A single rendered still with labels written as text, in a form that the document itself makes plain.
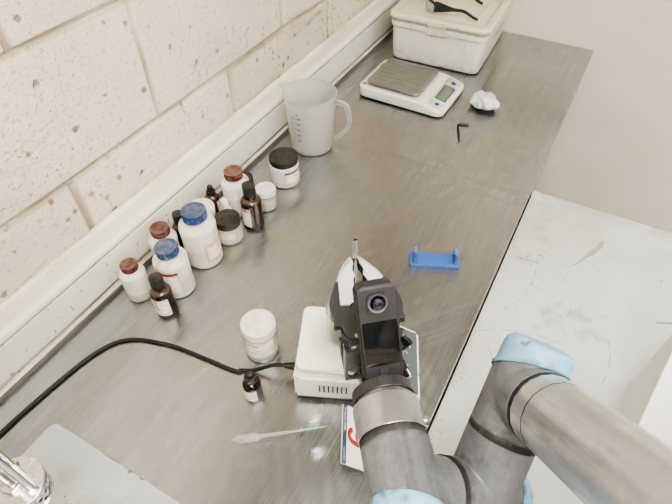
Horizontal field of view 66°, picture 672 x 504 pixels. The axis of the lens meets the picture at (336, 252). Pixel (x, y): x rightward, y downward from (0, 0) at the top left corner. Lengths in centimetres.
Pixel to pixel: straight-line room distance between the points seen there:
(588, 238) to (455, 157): 37
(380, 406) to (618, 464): 24
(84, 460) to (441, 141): 105
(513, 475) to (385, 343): 18
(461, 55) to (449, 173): 50
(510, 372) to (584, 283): 58
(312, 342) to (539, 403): 42
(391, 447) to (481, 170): 89
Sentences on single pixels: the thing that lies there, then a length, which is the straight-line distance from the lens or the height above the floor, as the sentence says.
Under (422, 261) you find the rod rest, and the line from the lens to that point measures 106.
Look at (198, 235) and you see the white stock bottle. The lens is 101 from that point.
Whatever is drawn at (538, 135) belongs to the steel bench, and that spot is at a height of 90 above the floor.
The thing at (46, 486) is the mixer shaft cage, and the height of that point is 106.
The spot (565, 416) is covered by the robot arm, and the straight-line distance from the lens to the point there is 49.
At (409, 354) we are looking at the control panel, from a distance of 89.
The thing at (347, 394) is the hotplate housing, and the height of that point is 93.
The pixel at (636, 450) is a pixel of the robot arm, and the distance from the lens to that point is 44.
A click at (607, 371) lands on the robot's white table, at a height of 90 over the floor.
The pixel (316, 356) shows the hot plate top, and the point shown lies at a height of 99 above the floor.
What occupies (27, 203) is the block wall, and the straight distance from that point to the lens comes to 96.
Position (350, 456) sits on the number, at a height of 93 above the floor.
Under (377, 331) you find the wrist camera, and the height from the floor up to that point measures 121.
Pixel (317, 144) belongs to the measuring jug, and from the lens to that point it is 130.
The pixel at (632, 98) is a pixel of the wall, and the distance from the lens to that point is 206.
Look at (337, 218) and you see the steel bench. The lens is 115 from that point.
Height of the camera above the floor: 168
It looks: 47 degrees down
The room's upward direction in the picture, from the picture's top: straight up
